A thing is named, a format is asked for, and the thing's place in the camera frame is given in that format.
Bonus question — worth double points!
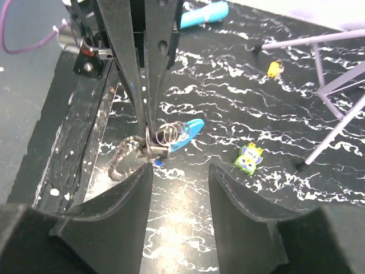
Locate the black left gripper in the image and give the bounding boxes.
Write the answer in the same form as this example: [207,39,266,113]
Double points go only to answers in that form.
[70,0,185,136]

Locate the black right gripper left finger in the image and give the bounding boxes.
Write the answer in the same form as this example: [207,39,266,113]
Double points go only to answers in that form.
[1,164,153,273]

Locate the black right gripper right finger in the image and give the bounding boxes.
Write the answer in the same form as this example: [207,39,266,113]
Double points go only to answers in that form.
[208,164,364,273]

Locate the blue key tag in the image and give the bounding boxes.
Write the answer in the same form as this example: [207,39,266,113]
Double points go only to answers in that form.
[170,118,205,152]

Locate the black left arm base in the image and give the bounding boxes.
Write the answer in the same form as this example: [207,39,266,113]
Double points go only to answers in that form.
[56,1,113,78]

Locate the cyan blue marker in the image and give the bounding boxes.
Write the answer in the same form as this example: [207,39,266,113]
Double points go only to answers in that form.
[180,1,229,29]

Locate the yellow key tag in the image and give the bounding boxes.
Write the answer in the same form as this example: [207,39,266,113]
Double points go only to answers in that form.
[267,60,285,80]

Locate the white music stand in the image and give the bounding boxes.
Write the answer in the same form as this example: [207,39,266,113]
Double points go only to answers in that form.
[252,29,364,171]

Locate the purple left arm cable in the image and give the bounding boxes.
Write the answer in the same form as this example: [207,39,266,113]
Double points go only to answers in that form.
[0,0,69,55]

